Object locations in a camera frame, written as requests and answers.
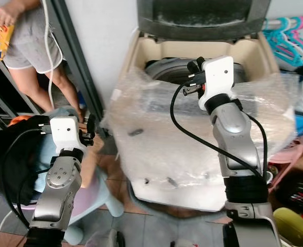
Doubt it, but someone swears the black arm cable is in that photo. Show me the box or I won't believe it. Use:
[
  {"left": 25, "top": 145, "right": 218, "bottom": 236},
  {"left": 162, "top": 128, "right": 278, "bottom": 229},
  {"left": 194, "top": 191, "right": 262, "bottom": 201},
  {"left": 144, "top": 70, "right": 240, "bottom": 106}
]
[
  {"left": 0, "top": 129, "right": 53, "bottom": 230},
  {"left": 170, "top": 83, "right": 268, "bottom": 181}
]

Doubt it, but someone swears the pink plastic clothes hanger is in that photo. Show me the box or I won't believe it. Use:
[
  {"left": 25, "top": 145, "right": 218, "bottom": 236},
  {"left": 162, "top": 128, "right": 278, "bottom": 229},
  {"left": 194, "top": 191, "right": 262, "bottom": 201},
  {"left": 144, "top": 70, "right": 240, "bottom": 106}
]
[{"left": 290, "top": 15, "right": 303, "bottom": 57}]

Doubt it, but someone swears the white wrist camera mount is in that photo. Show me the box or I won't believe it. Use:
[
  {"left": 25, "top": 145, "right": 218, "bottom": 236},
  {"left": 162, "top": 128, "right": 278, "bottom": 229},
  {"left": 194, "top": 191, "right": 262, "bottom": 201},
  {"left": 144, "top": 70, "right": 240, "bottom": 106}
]
[
  {"left": 197, "top": 56, "right": 234, "bottom": 111},
  {"left": 49, "top": 116, "right": 86, "bottom": 156}
]

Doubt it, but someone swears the clear bubble wrap sheet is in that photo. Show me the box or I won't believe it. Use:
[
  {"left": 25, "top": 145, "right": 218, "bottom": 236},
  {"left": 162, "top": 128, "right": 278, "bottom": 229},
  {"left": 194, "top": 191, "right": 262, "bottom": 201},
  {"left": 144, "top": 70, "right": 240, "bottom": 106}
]
[{"left": 101, "top": 67, "right": 299, "bottom": 185}]

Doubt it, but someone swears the dark metal rack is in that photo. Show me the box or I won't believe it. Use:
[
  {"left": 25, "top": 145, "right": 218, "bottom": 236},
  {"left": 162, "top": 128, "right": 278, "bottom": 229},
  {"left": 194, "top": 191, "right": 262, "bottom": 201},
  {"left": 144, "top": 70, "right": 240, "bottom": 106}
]
[{"left": 0, "top": 72, "right": 43, "bottom": 132}]

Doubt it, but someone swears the person's hand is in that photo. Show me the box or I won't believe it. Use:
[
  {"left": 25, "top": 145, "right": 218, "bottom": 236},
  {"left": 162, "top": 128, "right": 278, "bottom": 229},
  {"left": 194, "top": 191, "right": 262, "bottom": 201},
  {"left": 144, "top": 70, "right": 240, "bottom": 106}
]
[{"left": 0, "top": 7, "right": 16, "bottom": 26}]

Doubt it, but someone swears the dark grey washer lid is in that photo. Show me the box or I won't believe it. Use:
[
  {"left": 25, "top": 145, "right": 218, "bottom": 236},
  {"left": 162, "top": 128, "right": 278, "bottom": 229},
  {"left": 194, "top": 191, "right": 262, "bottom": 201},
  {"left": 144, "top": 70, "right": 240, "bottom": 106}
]
[{"left": 136, "top": 0, "right": 272, "bottom": 41}]

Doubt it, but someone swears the light blue garment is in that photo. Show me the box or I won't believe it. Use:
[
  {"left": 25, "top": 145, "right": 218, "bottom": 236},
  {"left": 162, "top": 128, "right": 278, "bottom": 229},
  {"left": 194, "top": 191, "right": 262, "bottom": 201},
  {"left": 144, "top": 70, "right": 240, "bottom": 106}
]
[{"left": 32, "top": 106, "right": 80, "bottom": 191}]

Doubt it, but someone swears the dark metal door frame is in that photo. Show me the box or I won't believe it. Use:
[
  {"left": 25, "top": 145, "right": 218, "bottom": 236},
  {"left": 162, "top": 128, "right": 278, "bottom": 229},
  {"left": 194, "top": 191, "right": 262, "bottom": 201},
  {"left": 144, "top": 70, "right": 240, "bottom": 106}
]
[{"left": 53, "top": 0, "right": 105, "bottom": 135}]

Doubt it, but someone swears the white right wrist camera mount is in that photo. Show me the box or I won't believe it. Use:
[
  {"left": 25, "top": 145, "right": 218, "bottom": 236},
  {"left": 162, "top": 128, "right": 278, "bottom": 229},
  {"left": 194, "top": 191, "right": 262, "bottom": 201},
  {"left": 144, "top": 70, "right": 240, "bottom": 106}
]
[{"left": 197, "top": 56, "right": 234, "bottom": 111}]

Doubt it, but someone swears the black box with red items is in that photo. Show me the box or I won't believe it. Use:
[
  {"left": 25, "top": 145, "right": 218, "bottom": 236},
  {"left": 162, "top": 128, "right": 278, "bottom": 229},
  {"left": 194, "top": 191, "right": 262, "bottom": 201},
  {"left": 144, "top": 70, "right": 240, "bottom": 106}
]
[{"left": 273, "top": 169, "right": 303, "bottom": 213}]

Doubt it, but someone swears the white floor cable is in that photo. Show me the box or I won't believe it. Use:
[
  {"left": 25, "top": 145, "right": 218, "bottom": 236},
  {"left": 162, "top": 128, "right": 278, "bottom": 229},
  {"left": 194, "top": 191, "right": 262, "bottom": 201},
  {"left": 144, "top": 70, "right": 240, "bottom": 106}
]
[{"left": 0, "top": 208, "right": 19, "bottom": 247}]

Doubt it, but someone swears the black garment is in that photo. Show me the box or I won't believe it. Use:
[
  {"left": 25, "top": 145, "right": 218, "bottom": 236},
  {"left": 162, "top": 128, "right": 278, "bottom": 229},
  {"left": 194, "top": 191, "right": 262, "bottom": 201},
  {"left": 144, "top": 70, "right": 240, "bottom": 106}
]
[{"left": 0, "top": 115, "right": 54, "bottom": 206}]

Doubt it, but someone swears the white top-load washing machine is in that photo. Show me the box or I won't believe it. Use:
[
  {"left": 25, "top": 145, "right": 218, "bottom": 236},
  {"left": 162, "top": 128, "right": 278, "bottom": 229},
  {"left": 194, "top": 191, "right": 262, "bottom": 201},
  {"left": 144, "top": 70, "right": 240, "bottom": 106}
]
[{"left": 103, "top": 28, "right": 297, "bottom": 213}]

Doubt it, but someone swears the yellow green plastic container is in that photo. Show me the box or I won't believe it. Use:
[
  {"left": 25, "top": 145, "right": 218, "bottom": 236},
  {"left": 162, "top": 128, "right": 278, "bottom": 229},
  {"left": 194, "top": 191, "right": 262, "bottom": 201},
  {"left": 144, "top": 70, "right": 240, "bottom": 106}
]
[{"left": 272, "top": 207, "right": 303, "bottom": 247}]

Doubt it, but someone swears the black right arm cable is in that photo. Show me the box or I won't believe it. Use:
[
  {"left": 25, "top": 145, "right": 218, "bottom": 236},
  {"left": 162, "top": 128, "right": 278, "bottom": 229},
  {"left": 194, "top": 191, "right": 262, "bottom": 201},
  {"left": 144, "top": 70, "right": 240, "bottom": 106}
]
[{"left": 170, "top": 83, "right": 268, "bottom": 181}]

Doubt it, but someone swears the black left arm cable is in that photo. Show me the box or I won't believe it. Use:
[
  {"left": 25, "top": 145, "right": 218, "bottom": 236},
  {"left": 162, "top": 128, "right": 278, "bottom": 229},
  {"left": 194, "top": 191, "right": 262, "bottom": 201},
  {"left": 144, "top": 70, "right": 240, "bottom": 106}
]
[{"left": 0, "top": 129, "right": 53, "bottom": 230}]

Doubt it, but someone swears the lilac plastic laundry basket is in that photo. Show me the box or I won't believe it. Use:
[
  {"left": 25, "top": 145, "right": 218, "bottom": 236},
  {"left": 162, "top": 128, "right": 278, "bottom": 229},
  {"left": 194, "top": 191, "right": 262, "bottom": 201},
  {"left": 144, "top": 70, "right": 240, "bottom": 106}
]
[{"left": 64, "top": 170, "right": 113, "bottom": 230}]

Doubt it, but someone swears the pink plastic basin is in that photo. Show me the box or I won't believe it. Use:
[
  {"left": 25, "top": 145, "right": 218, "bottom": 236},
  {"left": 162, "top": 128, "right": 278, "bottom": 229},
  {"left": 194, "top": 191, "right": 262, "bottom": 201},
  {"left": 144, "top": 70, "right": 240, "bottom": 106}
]
[{"left": 267, "top": 134, "right": 303, "bottom": 192}]

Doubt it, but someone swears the light blue plastic stool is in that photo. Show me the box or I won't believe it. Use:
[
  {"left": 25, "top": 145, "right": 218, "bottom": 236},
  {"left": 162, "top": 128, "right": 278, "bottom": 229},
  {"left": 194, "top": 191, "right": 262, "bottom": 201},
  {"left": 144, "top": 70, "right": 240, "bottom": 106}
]
[{"left": 64, "top": 175, "right": 125, "bottom": 245}]

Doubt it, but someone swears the person in grey shorts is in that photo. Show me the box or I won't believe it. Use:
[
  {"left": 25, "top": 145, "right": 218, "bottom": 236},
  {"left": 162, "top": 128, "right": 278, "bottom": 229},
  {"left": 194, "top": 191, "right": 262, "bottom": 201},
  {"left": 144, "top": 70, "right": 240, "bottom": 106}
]
[{"left": 0, "top": 0, "right": 86, "bottom": 123}]

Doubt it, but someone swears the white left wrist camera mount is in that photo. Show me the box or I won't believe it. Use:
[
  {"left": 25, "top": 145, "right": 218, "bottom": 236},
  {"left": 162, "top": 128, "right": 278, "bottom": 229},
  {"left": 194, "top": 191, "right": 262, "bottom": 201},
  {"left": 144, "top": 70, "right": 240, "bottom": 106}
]
[{"left": 49, "top": 116, "right": 86, "bottom": 156}]

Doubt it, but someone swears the white hanging cable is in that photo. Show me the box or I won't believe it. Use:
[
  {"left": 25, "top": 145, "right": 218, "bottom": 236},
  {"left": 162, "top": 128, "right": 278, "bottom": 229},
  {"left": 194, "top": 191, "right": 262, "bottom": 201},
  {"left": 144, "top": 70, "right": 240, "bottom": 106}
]
[{"left": 41, "top": 0, "right": 64, "bottom": 106}]

